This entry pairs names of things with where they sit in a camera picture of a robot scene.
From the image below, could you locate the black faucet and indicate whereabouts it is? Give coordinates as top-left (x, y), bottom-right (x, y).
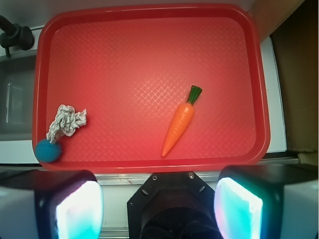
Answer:
top-left (0, 15), bottom-right (35, 58)

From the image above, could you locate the red plastic tray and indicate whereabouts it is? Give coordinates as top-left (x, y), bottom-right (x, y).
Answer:
top-left (32, 3), bottom-right (270, 173)

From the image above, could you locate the wooden cabinet panel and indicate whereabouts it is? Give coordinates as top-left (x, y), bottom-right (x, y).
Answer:
top-left (248, 0), bottom-right (304, 43)

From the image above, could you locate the orange toy carrot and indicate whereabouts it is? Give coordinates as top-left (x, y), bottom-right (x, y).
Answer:
top-left (161, 85), bottom-right (202, 157)

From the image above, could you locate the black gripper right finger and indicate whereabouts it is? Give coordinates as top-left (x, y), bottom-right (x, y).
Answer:
top-left (214, 164), bottom-right (319, 239)

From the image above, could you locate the grey sink basin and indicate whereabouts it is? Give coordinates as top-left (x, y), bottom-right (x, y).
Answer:
top-left (0, 50), bottom-right (36, 141)

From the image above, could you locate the blue ball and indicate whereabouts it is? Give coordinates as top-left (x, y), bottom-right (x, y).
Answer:
top-left (35, 139), bottom-right (62, 163)

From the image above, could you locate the crumpled white paper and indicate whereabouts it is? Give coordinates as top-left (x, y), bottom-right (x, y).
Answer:
top-left (46, 105), bottom-right (87, 144)

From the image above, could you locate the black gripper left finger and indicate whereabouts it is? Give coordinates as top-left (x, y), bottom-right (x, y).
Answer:
top-left (0, 170), bottom-right (104, 239)

